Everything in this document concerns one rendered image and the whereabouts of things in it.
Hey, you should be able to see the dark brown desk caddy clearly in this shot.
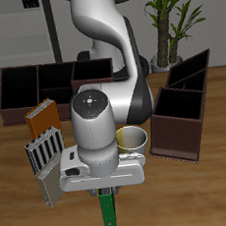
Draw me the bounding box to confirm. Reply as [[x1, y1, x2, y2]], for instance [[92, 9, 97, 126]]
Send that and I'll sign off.
[[139, 47, 223, 169], [0, 55, 119, 128]]

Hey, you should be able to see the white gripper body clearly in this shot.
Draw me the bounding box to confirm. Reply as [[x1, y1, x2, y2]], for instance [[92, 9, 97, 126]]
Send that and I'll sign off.
[[57, 150, 149, 194]]

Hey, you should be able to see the black white striped book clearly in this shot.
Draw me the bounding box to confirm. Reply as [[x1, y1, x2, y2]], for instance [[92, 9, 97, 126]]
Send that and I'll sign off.
[[22, 124, 69, 176]]

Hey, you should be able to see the orange book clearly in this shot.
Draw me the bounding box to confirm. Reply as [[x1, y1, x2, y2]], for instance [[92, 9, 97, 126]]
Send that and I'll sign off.
[[22, 96, 64, 141]]

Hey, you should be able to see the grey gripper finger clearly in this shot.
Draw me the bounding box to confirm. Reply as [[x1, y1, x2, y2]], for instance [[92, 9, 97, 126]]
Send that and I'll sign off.
[[87, 188, 100, 198], [111, 186, 122, 197]]

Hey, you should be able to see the grey book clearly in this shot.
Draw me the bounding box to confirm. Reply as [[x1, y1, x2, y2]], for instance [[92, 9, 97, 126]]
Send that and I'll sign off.
[[32, 150, 69, 209]]

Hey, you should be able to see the white mug yellow inside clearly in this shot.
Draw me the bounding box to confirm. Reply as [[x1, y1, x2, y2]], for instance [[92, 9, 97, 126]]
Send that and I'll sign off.
[[114, 123, 151, 159]]

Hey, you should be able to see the green book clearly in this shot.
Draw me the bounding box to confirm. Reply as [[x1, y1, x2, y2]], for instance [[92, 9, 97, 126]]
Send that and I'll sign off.
[[97, 186, 118, 226]]

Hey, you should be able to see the dark vertical post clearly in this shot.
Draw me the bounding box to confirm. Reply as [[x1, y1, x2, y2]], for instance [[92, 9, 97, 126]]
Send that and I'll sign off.
[[41, 0, 64, 65]]

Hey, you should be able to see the green pot plant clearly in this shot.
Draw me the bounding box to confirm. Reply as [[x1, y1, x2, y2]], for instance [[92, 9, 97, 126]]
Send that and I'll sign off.
[[141, 0, 215, 75]]

